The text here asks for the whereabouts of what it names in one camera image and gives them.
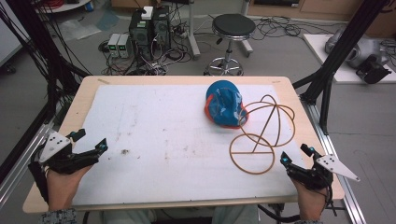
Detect aluminium rail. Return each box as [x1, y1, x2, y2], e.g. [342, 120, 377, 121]
[0, 123, 54, 210]
[299, 95, 369, 224]

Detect silver robot shell part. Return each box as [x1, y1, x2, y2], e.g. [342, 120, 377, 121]
[324, 27, 390, 70]

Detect person's right hand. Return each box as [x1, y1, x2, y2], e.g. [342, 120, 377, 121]
[291, 179, 332, 222]

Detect white table mat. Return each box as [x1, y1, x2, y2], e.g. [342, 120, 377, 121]
[71, 83, 308, 206]

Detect grey power supply unit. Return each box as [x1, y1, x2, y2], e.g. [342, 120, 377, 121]
[106, 33, 121, 59]
[117, 33, 134, 60]

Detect white floor board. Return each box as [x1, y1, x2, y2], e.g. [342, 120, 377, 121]
[302, 33, 396, 85]

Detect white box on tower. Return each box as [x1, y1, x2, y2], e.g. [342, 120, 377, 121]
[140, 6, 154, 21]

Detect black loose floor cables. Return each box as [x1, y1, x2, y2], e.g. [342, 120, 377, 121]
[251, 14, 335, 42]

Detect person's left hand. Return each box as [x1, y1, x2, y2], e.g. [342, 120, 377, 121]
[46, 164, 93, 213]

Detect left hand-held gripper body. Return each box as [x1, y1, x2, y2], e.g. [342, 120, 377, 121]
[36, 130, 96, 175]

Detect clear plastic sheet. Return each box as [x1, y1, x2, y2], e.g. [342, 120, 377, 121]
[58, 18, 103, 42]

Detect black frame strut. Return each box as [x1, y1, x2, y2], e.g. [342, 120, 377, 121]
[291, 0, 391, 135]

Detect black device on board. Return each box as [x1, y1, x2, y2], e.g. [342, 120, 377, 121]
[355, 54, 393, 85]

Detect blue and orange cap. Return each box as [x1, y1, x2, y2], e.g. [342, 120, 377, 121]
[204, 79, 250, 130]

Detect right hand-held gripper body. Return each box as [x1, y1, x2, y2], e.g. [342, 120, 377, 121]
[288, 153, 361, 191]

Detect wooden table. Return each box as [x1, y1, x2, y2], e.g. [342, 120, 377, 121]
[21, 75, 347, 216]

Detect black computer tower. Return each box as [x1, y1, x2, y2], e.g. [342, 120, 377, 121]
[128, 9, 154, 61]
[151, 5, 172, 53]

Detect brown wire hat stand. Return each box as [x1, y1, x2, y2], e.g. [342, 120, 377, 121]
[228, 93, 297, 175]

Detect black frame with cables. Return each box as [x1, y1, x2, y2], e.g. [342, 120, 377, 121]
[0, 0, 92, 185]

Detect black round stool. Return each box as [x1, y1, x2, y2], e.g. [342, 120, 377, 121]
[203, 12, 257, 77]

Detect grey stand post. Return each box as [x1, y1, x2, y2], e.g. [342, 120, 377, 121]
[186, 0, 202, 61]

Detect black cable under table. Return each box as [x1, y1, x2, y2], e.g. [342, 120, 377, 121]
[257, 203, 301, 224]

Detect tangle of floor cables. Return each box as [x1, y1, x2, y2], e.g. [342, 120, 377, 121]
[98, 29, 194, 77]

